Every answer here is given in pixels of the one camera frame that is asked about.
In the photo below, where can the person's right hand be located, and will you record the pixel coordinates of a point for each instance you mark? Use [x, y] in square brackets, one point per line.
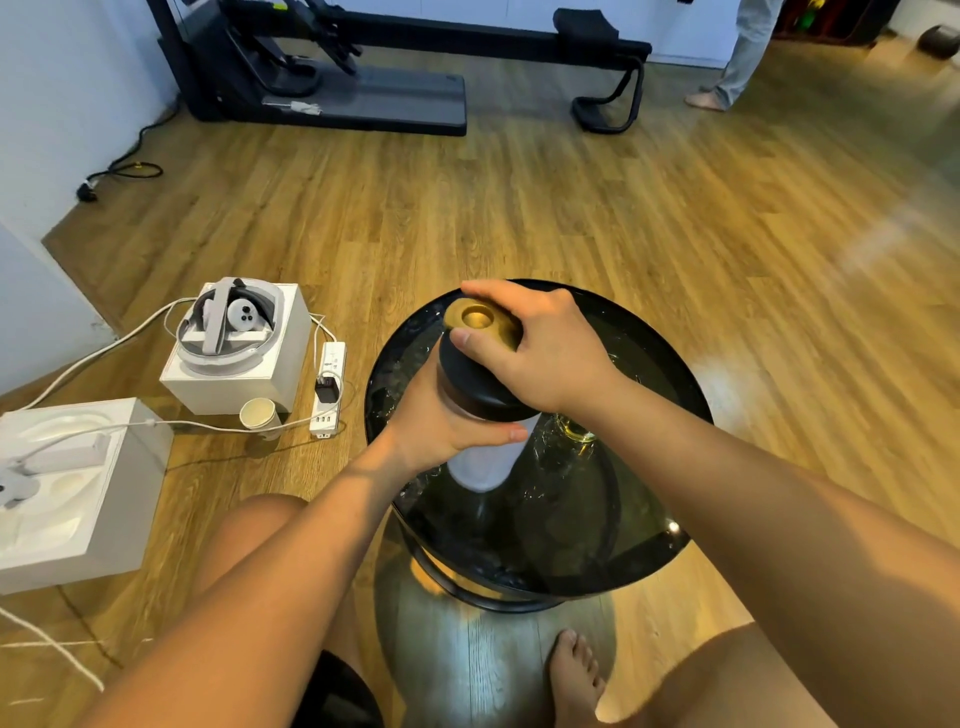
[555, 360]

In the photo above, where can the person's left hand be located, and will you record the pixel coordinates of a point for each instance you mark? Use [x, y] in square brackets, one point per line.
[435, 427]

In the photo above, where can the black gold shaker lid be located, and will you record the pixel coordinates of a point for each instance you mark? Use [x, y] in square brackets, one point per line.
[480, 382]

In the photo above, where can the white shaker bottle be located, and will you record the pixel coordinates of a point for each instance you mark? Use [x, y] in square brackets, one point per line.
[487, 465]

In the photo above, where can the clear footed glass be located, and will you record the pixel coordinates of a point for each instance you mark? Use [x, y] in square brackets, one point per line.
[574, 435]

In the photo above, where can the person's left forearm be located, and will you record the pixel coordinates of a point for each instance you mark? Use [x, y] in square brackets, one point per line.
[262, 592]

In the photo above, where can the person's right forearm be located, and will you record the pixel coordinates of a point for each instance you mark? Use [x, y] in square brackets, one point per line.
[795, 540]

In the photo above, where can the small paper cup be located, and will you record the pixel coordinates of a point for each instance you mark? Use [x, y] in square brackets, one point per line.
[259, 415]

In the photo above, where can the person's left leg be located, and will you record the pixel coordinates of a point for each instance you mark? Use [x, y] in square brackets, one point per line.
[247, 540]

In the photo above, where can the person's leg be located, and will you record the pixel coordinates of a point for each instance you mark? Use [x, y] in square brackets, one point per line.
[675, 682]
[247, 540]

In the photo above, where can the person's right leg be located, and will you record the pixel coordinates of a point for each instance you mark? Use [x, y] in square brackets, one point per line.
[675, 682]

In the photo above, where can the black charger plug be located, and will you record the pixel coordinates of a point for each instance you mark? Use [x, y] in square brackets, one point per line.
[327, 390]

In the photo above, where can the white power strip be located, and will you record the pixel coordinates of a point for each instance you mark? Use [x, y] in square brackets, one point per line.
[331, 360]

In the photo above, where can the round black glass side table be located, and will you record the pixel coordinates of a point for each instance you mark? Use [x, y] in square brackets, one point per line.
[585, 517]

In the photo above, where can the white box with headset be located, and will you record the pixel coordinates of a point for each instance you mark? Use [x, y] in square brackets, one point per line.
[214, 322]

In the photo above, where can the black shorts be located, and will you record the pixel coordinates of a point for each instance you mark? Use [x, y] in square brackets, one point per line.
[337, 697]

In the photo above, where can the black rowing machine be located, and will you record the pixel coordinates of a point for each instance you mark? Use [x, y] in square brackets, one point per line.
[375, 101]

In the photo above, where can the white moulded tray box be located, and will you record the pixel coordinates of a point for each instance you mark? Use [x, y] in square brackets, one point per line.
[127, 510]

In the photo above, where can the yellow green toy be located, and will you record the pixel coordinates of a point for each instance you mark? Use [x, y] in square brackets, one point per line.
[808, 13]

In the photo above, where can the dark wooden cabinet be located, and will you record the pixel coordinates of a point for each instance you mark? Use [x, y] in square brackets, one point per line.
[840, 22]

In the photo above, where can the dark round floor object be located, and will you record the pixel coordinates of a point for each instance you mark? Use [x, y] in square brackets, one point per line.
[939, 41]

